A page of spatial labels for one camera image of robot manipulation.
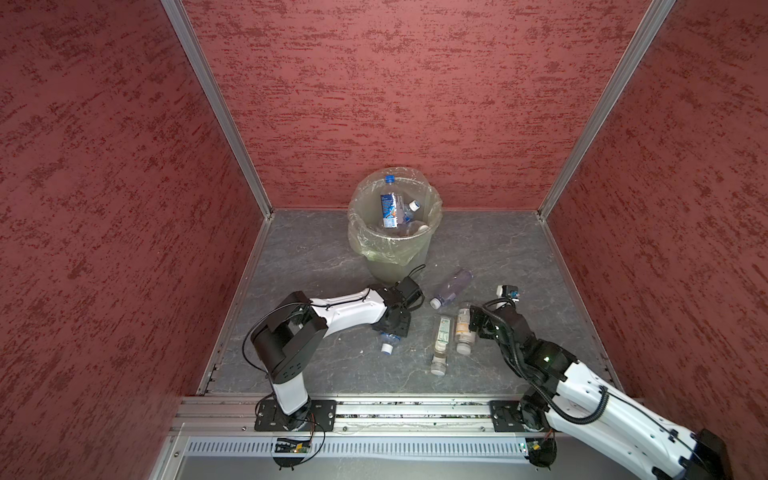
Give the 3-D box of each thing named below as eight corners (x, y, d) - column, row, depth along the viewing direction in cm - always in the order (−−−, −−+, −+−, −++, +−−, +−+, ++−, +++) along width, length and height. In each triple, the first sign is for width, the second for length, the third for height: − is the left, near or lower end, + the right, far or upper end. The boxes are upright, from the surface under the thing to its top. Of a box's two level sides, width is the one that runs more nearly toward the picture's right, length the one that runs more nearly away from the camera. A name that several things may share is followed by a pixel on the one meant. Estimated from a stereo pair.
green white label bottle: (430, 373, 82) (432, 368, 78) (436, 322, 92) (438, 315, 88) (443, 376, 82) (446, 371, 78) (448, 324, 92) (451, 317, 87)
